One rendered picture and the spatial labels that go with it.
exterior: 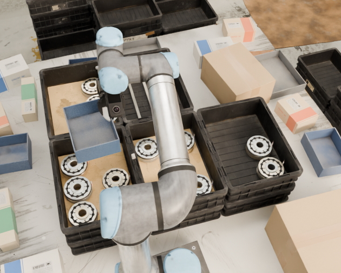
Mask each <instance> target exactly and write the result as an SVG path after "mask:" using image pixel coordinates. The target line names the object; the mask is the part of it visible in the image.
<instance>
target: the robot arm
mask: <svg viewBox="0 0 341 273"><path fill-rule="evenodd" d="M96 49H97V65H98V66H96V67H95V68H96V69H97V71H98V75H99V78H96V90H97V93H98V95H99V98H100V100H98V102H97V107H98V110H99V112H100V113H101V115H102V116H103V117H104V118H105V119H106V120H107V121H108V122H111V118H112V120H113V121H114V120H115V119H116V118H118V117H121V116H123V114H124V110H123V109H124V107H125V105H126V102H125V96H123V91H125V90H126V88H127V86H128V84H131V83H139V82H147V88H148V94H149V101H150V107H151V111H152V118H153V124H154V130H155V137H156V144H157V148H158V154H159V161H160V167H161V169H160V170H159V172H158V180H159V181H153V182H148V183H141V184H134V185H126V186H119V187H118V186H114V187H112V188H107V189H104V190H102V191H101V192H100V223H101V235H102V237H103V238H108V239H112V240H113V241H114V242H115V243H117V245H118V249H119V253H120V258H121V262H118V263H116V265H115V273H201V265H200V261H199V259H198V257H197V256H196V255H195V254H194V253H193V252H192V251H190V250H188V249H185V248H177V249H174V250H172V251H171V252H169V253H168V254H167V255H161V256H154V257H152V256H151V255H150V247H149V236H150V234H151V233H152V231H157V230H165V229H170V228H172V227H175V226H176V225H178V224H179V223H181V222H182V221H183V220H184V219H185V218H186V216H187V215H188V213H189V212H190V210H191V208H192V206H193V204H194V201H195V197H196V192H197V186H198V179H197V174H196V169H195V166H194V165H192V164H191V163H190V160H189V154H188V149H187V144H186V138H185V133H184V130H183V124H182V119H181V114H180V108H179V103H178V97H177V94H176V89H175V83H174V79H175V78H177V77H179V61H178V57H177V55H176V53H174V52H168V53H162V52H159V53H156V54H147V55H136V56H126V57H124V55H123V38H122V32H120V31H119V30H118V29H117V28H114V27H104V28H101V29H100V30H99V31H98V32H97V34H96ZM98 80H99V81H98Z"/></svg>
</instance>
